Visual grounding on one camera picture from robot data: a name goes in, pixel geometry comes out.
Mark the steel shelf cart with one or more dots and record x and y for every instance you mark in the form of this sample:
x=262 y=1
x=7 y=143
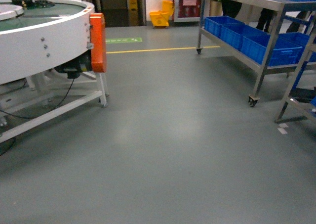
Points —
x=265 y=58

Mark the yellow mop bucket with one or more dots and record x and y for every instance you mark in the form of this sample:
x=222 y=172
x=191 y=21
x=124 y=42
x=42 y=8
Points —
x=161 y=18

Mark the yellow wet floor sign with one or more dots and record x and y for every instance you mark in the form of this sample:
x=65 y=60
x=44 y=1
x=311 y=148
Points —
x=133 y=13

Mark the orange motor cover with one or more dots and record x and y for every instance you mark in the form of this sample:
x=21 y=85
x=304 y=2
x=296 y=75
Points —
x=98 y=39

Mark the round white turntable conveyor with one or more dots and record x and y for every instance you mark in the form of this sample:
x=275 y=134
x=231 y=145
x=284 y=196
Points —
x=45 y=62

